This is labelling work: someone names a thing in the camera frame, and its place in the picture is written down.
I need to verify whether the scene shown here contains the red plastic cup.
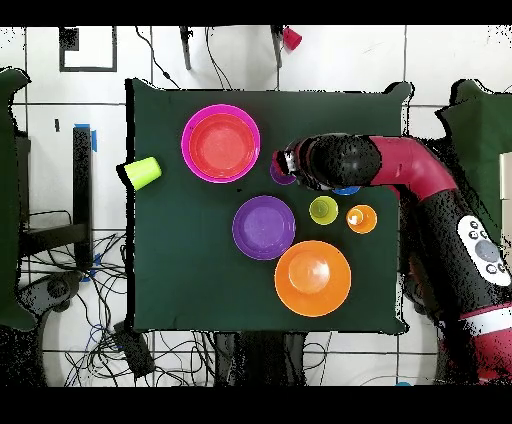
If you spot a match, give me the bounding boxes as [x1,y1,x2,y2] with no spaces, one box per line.
[282,26,304,52]

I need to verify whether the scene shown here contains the black square floor frame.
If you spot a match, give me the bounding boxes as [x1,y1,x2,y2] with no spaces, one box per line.
[58,25,118,73]

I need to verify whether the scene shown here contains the dark green table cloth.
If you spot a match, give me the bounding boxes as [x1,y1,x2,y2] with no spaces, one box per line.
[125,77,413,334]

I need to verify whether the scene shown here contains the dark green side cloth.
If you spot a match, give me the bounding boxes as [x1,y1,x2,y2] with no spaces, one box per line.
[0,67,37,333]
[435,78,512,245]

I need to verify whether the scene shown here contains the tangle of cables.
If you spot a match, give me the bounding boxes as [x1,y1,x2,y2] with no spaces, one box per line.
[19,209,217,387]

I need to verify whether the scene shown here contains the large orange plastic bowl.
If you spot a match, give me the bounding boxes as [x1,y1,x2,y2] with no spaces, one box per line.
[274,239,353,318]

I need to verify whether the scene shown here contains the red plastic bowl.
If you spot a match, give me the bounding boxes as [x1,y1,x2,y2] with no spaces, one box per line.
[188,112,258,180]

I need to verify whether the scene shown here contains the lime green plastic cup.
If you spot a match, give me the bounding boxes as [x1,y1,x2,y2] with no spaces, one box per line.
[123,156,163,191]

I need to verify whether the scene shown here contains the black metal stand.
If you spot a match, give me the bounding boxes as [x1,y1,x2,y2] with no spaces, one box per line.
[17,126,94,270]

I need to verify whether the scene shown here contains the thin black cable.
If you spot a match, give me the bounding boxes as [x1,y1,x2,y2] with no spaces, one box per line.
[204,25,234,91]

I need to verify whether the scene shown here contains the large pink plastic bowl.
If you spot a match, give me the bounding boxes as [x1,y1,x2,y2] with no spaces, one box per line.
[180,103,262,184]

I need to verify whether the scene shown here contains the blue tape strip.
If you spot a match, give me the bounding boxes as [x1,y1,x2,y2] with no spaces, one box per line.
[74,123,98,153]

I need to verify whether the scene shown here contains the yellow plastic cup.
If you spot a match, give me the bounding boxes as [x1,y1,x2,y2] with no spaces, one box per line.
[308,195,340,226]

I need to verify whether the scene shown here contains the black tripod leg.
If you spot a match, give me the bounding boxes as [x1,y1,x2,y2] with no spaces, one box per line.
[270,25,284,69]
[179,25,194,71]

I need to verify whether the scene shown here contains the orange plastic cup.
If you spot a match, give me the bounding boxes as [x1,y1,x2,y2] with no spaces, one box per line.
[346,204,378,235]

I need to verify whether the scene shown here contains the purple plastic bowl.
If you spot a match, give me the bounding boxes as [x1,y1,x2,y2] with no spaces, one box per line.
[231,194,297,262]

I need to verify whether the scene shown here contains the purple plastic cup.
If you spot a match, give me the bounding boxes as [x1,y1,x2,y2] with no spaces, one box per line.
[269,161,298,186]

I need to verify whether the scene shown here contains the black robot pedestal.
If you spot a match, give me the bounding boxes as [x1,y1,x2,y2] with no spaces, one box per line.
[213,331,308,387]

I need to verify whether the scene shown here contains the black cable with plug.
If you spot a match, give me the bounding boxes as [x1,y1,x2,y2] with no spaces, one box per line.
[134,25,182,90]

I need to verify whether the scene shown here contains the black power strip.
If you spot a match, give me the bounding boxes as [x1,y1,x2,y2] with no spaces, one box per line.
[112,321,156,379]

